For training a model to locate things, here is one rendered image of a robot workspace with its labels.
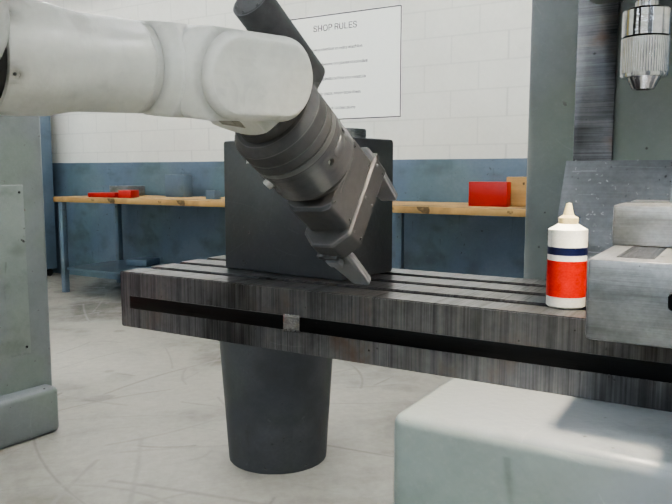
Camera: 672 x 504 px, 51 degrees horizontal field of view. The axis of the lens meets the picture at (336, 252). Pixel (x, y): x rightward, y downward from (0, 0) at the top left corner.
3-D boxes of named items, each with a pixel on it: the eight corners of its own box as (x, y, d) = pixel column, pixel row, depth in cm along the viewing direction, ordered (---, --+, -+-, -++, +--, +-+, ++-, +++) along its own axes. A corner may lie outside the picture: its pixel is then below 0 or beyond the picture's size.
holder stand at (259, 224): (341, 281, 91) (341, 125, 89) (224, 267, 105) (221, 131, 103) (392, 271, 101) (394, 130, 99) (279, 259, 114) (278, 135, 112)
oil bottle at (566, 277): (580, 311, 72) (585, 203, 71) (541, 307, 74) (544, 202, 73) (588, 304, 75) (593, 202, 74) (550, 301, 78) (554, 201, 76)
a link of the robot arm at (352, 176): (371, 262, 67) (309, 193, 59) (291, 259, 73) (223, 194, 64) (406, 155, 72) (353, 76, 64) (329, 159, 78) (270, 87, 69)
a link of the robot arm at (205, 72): (314, 123, 57) (177, 120, 48) (241, 113, 63) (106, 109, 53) (320, 40, 56) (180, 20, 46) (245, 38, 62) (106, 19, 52)
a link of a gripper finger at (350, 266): (351, 277, 76) (323, 248, 71) (376, 278, 74) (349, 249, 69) (346, 290, 75) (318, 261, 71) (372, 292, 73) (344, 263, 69)
